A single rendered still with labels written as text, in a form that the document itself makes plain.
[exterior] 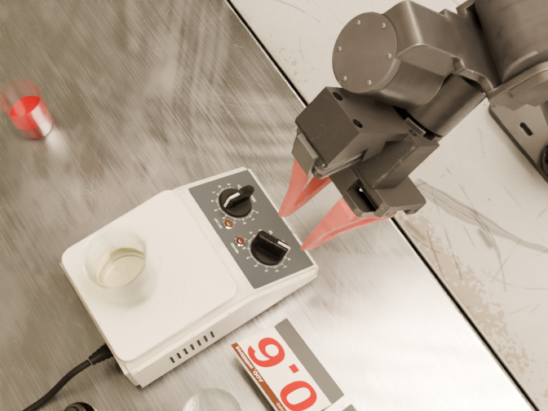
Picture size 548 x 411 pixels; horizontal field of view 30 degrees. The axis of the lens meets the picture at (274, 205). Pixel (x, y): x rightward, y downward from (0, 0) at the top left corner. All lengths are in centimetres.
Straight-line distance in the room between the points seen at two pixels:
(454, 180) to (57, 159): 40
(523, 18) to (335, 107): 14
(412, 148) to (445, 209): 26
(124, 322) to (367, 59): 33
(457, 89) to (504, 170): 28
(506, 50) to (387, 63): 9
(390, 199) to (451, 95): 9
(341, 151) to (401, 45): 8
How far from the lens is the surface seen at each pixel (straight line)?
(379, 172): 77
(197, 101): 106
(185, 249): 90
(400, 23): 69
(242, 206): 95
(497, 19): 74
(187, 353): 93
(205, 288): 89
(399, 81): 70
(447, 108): 76
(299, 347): 96
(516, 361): 97
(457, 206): 101
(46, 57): 112
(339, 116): 71
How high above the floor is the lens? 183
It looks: 68 degrees down
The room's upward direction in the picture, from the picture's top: 9 degrees counter-clockwise
